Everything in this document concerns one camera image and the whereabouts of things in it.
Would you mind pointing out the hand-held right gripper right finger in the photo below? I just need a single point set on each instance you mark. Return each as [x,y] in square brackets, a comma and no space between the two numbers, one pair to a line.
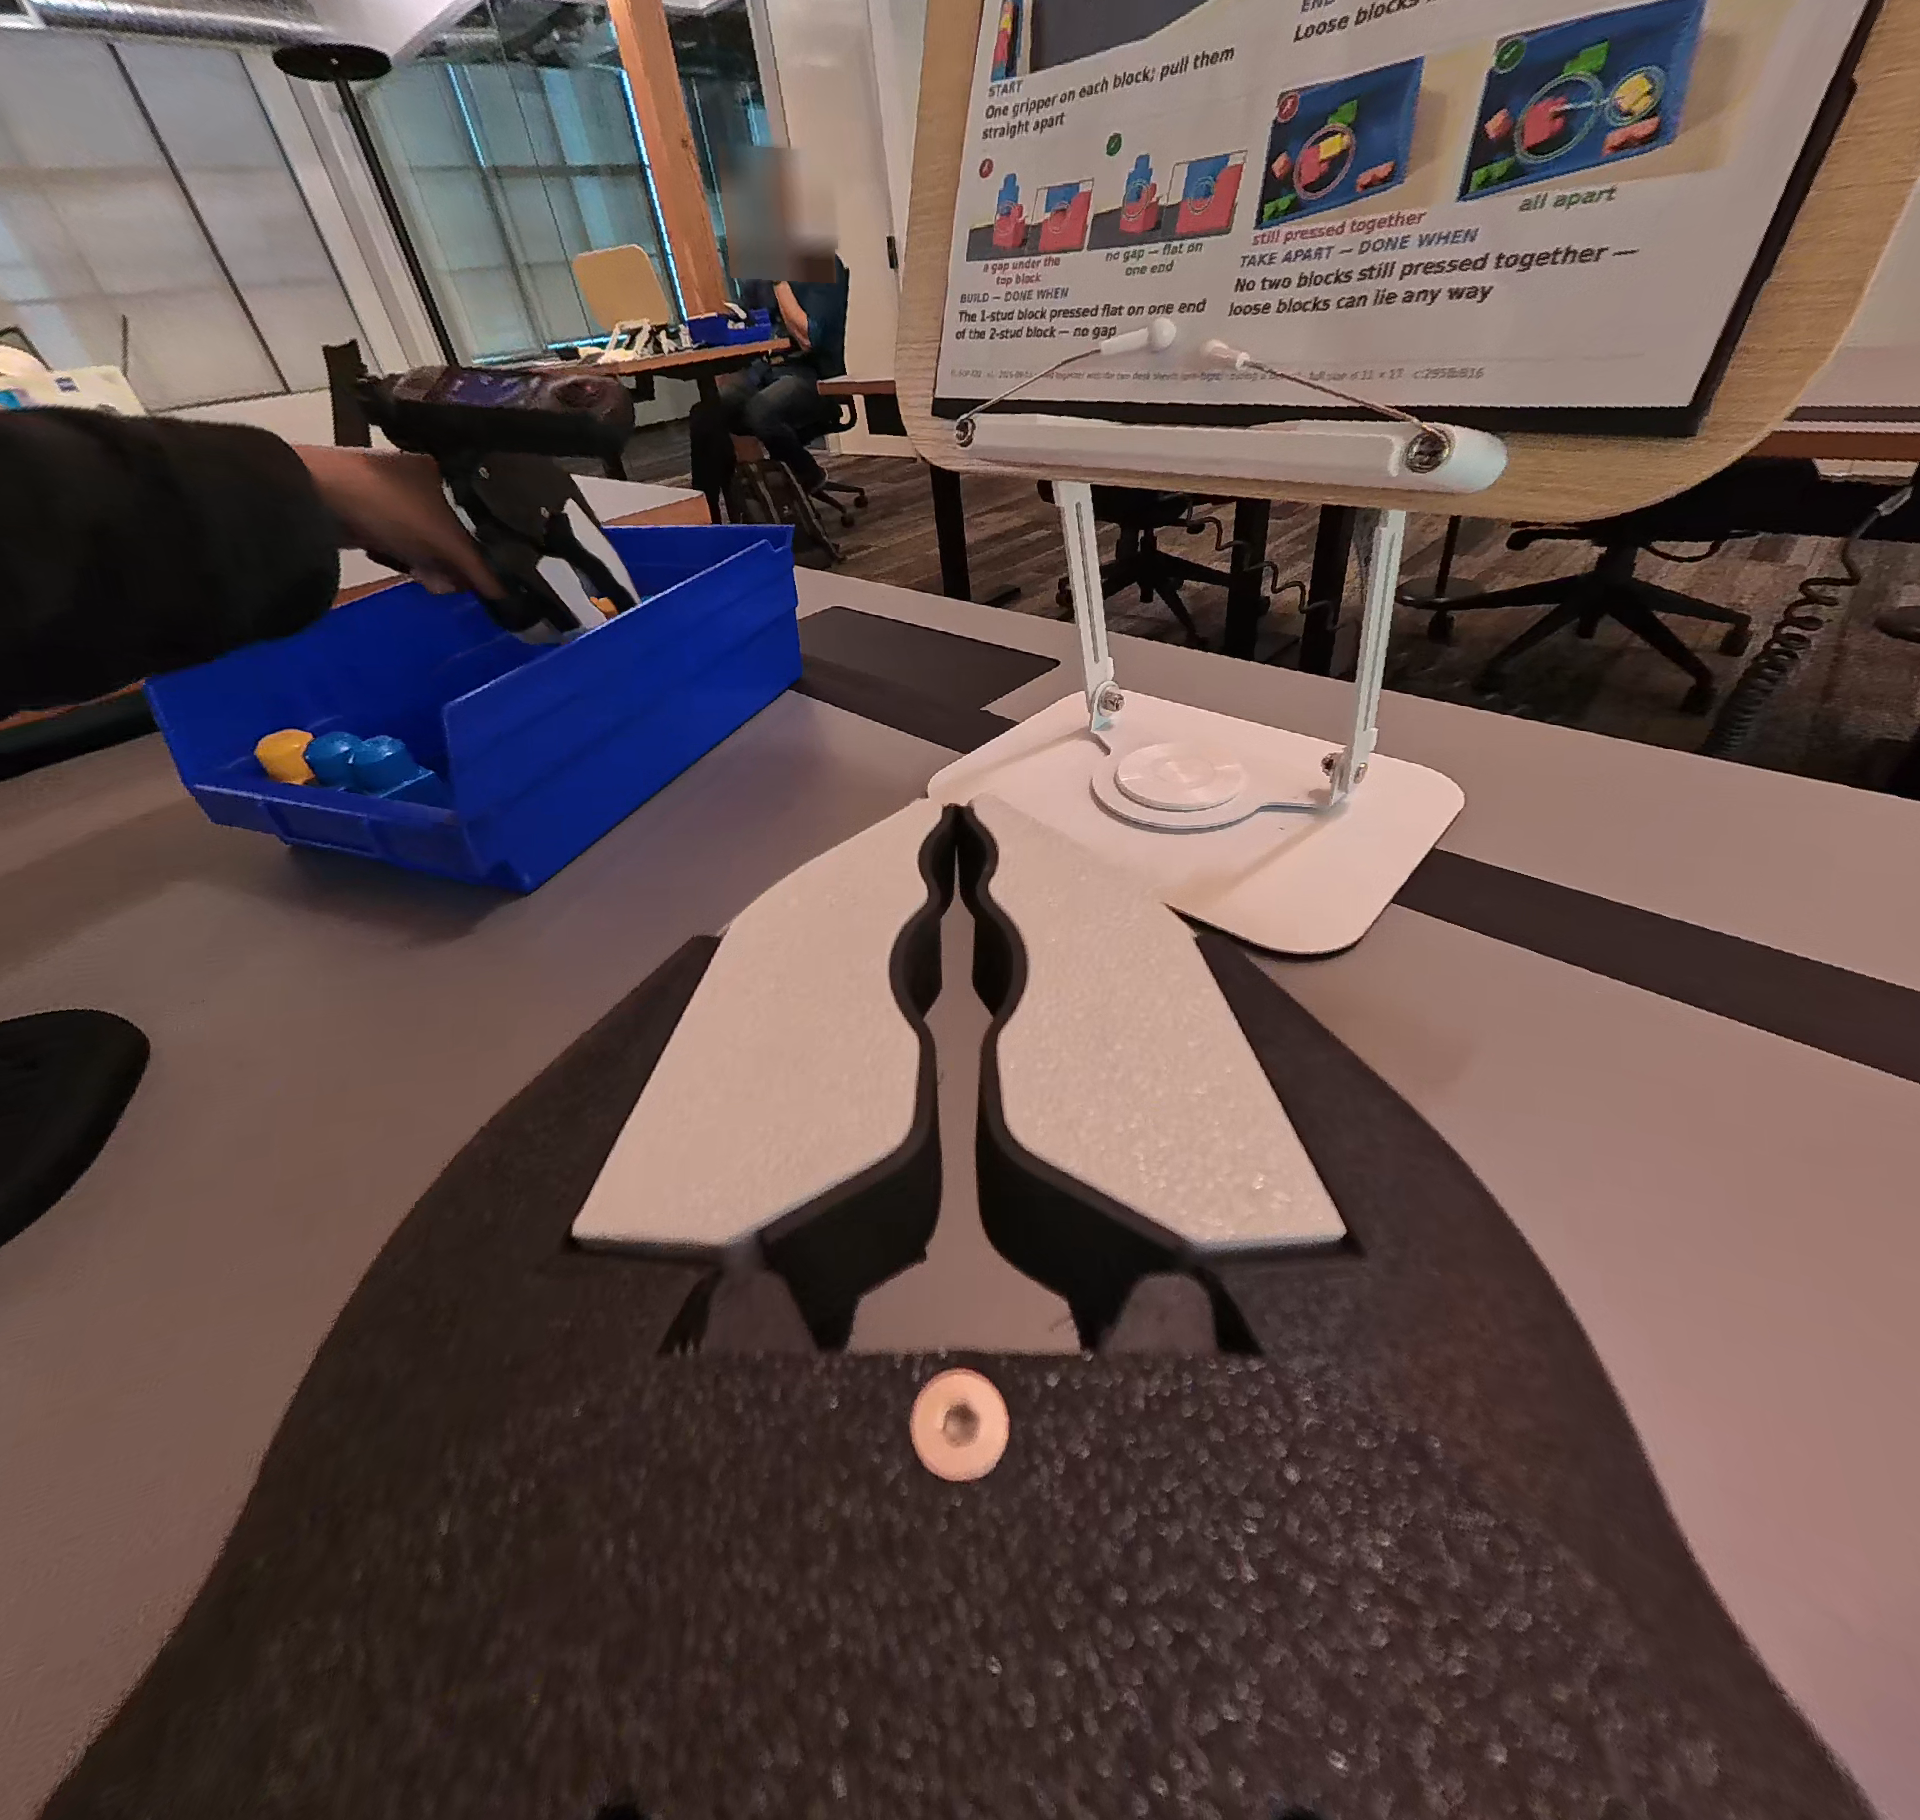
[1156,1086]

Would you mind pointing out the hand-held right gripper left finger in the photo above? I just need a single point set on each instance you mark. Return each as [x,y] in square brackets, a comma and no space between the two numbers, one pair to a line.
[766,1086]

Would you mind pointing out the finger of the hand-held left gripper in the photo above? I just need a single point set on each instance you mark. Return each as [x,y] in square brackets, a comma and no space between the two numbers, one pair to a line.
[559,599]
[599,561]

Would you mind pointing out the blue plastic bin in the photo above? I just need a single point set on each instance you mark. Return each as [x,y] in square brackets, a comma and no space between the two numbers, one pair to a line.
[629,709]
[734,332]

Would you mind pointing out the pile of colourful mega blocks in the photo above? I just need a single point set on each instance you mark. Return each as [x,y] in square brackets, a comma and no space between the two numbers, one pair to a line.
[367,764]

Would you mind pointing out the person's left forearm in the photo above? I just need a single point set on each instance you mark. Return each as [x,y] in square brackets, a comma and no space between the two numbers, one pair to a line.
[148,547]

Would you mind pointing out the person's left hand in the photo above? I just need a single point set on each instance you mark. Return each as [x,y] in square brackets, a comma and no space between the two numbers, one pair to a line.
[398,514]

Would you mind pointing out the wood-edged office desk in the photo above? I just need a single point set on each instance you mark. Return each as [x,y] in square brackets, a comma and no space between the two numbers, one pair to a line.
[704,357]
[1854,444]
[646,501]
[869,403]

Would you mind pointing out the black floor lamp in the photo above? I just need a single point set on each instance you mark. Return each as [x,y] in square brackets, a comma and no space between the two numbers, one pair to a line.
[337,58]

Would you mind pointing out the white carton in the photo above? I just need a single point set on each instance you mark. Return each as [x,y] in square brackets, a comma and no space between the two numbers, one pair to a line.
[67,382]

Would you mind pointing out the large black textured mat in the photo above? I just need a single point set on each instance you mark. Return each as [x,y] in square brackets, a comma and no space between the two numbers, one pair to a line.
[58,1100]

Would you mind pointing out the printed instruction sheet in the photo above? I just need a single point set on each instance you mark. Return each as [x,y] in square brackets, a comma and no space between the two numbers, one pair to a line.
[1351,124]

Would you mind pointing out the wooden support post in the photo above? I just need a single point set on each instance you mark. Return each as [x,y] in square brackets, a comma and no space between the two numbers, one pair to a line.
[652,96]

